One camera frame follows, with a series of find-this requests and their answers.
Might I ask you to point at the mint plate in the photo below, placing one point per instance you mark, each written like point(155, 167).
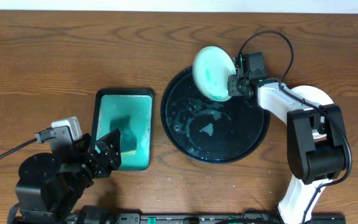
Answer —
point(211, 69)

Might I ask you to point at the round black serving tray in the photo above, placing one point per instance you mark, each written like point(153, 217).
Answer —
point(210, 131)

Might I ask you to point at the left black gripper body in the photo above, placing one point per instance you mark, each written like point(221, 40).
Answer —
point(91, 161)

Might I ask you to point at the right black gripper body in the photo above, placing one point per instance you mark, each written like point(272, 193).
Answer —
point(234, 85)

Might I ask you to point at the dark green scrub sponge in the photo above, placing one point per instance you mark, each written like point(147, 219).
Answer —
point(128, 142)

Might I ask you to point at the white round plate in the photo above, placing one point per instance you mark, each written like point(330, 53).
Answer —
point(312, 94)

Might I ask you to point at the rectangular green water tray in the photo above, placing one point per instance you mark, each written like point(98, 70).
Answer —
point(111, 104)

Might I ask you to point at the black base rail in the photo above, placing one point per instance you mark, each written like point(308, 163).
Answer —
point(92, 214)

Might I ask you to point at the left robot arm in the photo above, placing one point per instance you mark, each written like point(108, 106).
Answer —
point(50, 184)

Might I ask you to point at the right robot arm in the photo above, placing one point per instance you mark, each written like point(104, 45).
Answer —
point(318, 152)

